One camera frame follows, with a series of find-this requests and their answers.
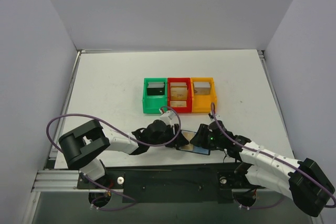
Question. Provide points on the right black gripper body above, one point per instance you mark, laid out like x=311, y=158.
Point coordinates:
x=202, y=135

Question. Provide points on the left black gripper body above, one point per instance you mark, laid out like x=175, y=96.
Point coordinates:
x=175, y=135

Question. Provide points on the blue credit card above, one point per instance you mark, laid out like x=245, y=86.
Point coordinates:
x=200, y=150

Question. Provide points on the black leather card holder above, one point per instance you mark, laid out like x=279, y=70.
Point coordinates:
x=190, y=148

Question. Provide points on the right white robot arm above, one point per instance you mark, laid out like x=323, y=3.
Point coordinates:
x=302, y=181

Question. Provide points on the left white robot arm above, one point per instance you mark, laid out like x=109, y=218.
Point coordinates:
x=82, y=145

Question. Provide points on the black card stack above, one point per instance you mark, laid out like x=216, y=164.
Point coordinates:
x=155, y=88

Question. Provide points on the green plastic bin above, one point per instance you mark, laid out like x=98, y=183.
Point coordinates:
x=153, y=104

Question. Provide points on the orange plastic bin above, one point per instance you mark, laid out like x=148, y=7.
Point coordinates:
x=201, y=100

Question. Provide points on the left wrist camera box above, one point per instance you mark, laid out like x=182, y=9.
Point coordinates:
x=167, y=117

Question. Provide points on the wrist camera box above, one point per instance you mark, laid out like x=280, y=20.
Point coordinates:
x=167, y=117
x=215, y=117

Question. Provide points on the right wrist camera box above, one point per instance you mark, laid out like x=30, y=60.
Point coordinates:
x=215, y=117

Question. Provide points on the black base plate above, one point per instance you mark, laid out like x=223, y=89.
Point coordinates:
x=178, y=183

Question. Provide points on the aluminium frame rail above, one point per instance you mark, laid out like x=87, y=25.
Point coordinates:
x=53, y=180

